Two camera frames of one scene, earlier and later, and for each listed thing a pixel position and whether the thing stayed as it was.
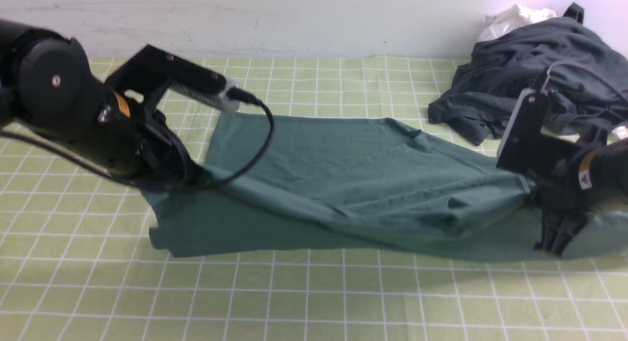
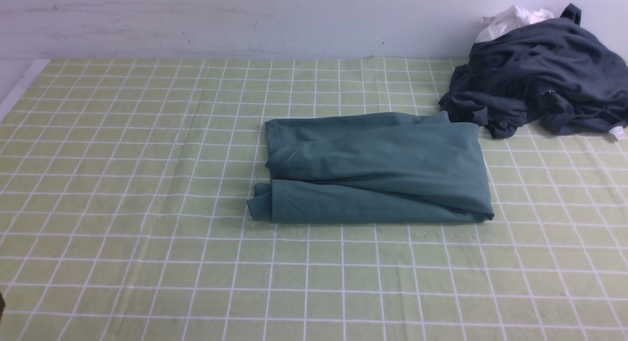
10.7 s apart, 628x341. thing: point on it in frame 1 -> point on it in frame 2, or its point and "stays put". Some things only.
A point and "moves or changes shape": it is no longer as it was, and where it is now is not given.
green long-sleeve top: x=291 y=182 moves or changes shape
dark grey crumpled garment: x=585 y=73 stays put
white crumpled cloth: x=513 y=17 stays put
